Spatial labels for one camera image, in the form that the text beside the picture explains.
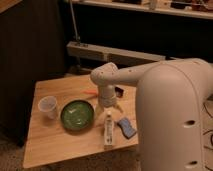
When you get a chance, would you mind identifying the grey metal beam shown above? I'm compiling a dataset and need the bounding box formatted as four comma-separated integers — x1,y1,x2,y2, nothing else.
67,41,166,66

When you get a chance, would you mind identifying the clear plastic cup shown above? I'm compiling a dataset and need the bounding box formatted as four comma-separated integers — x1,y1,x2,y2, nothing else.
38,96,58,119

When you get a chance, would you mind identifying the green bowl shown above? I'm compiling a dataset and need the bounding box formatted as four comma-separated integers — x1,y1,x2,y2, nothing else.
60,100,94,131

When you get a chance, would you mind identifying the wooden table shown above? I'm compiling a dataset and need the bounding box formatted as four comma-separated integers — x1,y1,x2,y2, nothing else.
22,68,158,170

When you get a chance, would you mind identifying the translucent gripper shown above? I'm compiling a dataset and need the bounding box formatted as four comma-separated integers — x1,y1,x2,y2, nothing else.
100,87,124,113

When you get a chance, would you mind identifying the orange carrot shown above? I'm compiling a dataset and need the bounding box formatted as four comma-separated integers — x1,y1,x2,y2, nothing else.
83,90,98,95

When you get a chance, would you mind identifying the metal pole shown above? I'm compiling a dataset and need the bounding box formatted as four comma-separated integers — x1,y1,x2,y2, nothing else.
69,0,81,44

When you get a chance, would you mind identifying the blue sponge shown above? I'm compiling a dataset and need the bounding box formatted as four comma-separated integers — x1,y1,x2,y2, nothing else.
117,117,137,139

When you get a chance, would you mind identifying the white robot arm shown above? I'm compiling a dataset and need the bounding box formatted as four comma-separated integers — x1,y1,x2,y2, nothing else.
90,58,213,171

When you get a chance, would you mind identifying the wooden shelf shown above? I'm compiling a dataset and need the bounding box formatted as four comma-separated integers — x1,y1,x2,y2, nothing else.
73,0,213,20

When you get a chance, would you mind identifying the white bottle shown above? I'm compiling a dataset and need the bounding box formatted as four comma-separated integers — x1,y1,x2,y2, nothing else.
104,111,114,148

